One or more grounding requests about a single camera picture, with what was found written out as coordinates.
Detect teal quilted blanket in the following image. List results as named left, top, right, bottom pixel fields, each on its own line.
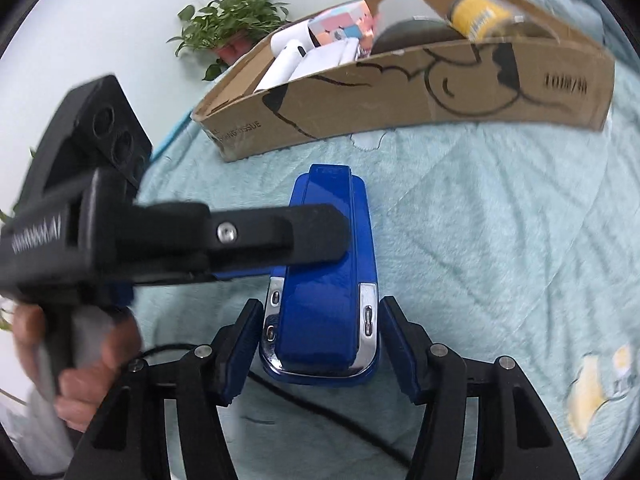
left=115, top=35, right=640, bottom=480

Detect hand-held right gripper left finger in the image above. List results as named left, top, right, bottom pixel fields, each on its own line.
left=72, top=298, right=265, bottom=480

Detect white hair dryer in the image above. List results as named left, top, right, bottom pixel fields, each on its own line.
left=252, top=24, right=362, bottom=94

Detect blue stapler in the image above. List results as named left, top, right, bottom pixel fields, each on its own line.
left=258, top=163, right=382, bottom=387

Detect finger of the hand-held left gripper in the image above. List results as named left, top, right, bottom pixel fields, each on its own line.
left=79, top=167, right=352, bottom=287
left=107, top=266, right=273, bottom=307

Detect pastel puzzle cube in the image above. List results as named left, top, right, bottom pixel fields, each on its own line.
left=307, top=1, right=377, bottom=54

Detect person's left hand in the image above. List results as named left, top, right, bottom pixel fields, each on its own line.
left=11, top=304, right=144, bottom=434

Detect small potted green plant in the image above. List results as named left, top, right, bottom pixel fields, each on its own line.
left=167, top=0, right=292, bottom=82

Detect yellow label glass jar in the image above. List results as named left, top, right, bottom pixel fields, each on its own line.
left=446, top=0, right=557, bottom=42

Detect cardboard box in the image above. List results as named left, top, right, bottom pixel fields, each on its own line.
left=192, top=0, right=617, bottom=164

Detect silver metal tin can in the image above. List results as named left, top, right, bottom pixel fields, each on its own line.
left=372, top=16, right=462, bottom=57

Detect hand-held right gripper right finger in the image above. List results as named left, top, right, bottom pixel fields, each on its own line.
left=379, top=295, right=574, bottom=480

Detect black cable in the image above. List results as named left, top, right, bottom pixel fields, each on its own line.
left=139, top=342, right=417, bottom=480

